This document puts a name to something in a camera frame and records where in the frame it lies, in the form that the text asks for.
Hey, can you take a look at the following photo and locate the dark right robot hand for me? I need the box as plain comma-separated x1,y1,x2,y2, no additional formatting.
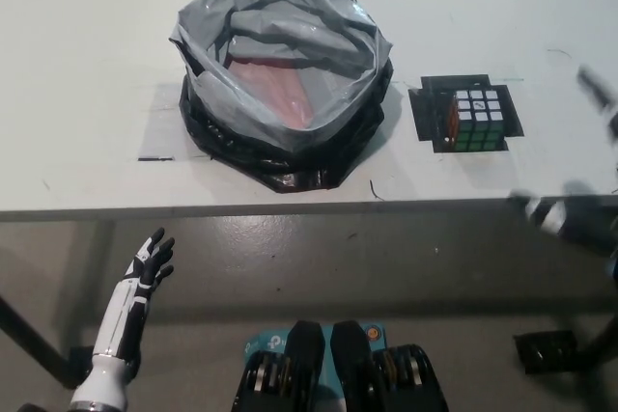
509,64,618,259

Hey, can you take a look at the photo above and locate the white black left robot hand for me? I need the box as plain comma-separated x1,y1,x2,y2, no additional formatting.
91,227,176,360

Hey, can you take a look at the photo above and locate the rubik's cube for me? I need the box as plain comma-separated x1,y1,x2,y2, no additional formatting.
443,88,506,152

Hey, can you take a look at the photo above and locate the grey and black plastic bag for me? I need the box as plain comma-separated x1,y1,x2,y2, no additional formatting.
167,0,397,196

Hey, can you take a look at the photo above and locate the black table leg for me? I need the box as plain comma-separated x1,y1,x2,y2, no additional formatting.
576,305,618,374
0,293,81,389

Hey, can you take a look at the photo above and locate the black tape square patch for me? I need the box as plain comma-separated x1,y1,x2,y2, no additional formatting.
407,74,526,154

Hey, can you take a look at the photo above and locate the clear tape rectangle patch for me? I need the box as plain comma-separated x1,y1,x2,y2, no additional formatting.
137,81,194,162

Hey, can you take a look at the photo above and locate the red plastic sheet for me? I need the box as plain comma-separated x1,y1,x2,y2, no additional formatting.
224,59,320,131

